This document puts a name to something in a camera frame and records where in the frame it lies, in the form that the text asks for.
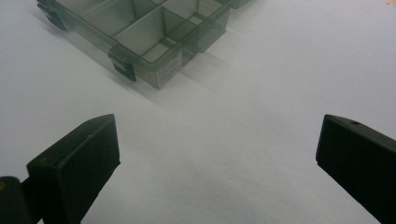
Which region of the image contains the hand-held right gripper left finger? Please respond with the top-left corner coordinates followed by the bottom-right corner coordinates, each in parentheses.
top-left (26, 113), bottom-right (121, 224)

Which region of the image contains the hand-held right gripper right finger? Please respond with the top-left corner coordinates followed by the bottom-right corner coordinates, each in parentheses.
top-left (315, 114), bottom-right (396, 224)

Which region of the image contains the clear grey compartment organizer box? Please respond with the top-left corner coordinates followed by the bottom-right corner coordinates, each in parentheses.
top-left (35, 0), bottom-right (251, 91)

